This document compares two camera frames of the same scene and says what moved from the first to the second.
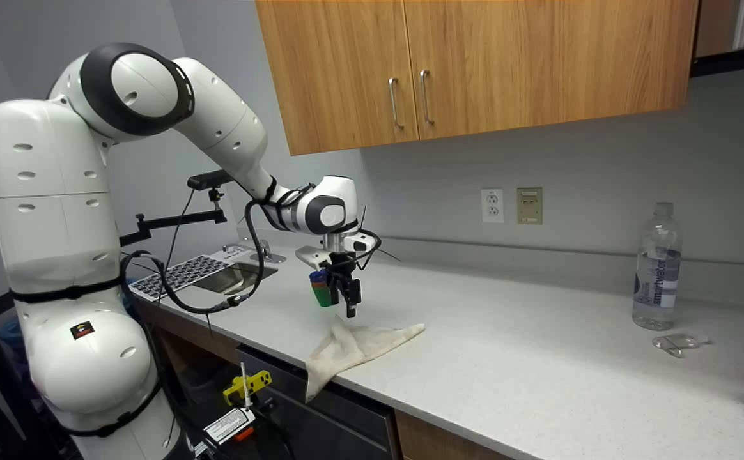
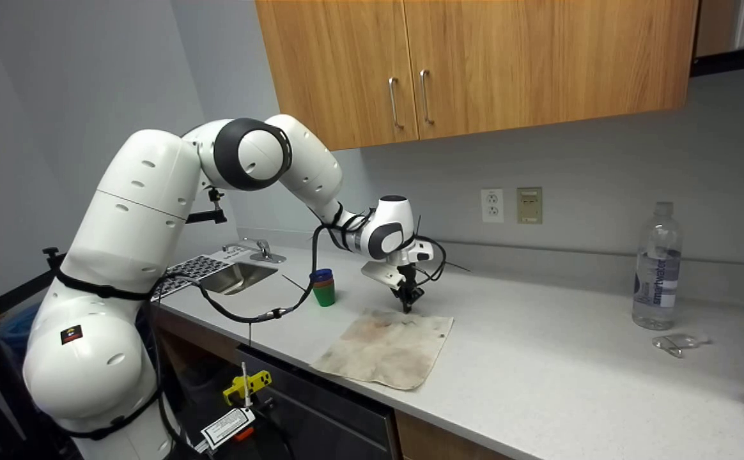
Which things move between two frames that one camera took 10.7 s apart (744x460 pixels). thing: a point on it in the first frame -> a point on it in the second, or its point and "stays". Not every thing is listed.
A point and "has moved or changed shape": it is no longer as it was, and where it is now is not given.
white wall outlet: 493,205 stays
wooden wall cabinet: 371,72 stays
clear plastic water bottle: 658,273 stays
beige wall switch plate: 531,205 stays
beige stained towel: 346,345 has moved or changed shape
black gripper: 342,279 -> 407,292
